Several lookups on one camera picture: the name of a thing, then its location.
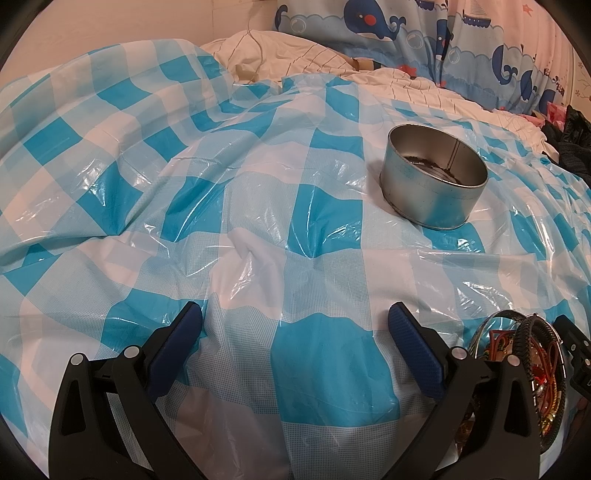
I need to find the silver metal bangle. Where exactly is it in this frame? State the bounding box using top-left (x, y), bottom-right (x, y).
top-left (467, 310), bottom-right (531, 362)

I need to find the blue whale print curtain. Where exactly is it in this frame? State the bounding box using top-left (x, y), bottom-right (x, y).
top-left (273, 0), bottom-right (576, 114)

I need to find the white grid pattern quilt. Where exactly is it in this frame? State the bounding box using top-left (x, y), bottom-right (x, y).
top-left (280, 62), bottom-right (560, 160)

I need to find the pink cloth item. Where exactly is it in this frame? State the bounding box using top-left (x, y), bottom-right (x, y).
top-left (521, 103), bottom-right (567, 132)

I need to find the red braided cord bracelet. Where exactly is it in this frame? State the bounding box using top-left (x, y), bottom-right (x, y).
top-left (484, 329), bottom-right (562, 434)

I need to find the gold wire bangle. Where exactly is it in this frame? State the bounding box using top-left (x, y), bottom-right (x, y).
top-left (530, 340), bottom-right (570, 444)

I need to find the round silver metal tin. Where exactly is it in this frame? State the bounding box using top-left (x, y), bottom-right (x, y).
top-left (380, 124), bottom-right (489, 230)

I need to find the white charging cable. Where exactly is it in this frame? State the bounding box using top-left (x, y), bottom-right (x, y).
top-left (244, 0), bottom-right (270, 84)

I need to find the blue white checkered plastic cloth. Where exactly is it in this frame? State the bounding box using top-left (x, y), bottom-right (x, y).
top-left (1, 40), bottom-right (590, 479)

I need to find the black clothing pile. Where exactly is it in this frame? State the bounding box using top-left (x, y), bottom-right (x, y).
top-left (542, 106), bottom-right (590, 184)

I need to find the white grid pattern pillow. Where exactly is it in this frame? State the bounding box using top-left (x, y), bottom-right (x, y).
top-left (201, 30), bottom-right (359, 84)

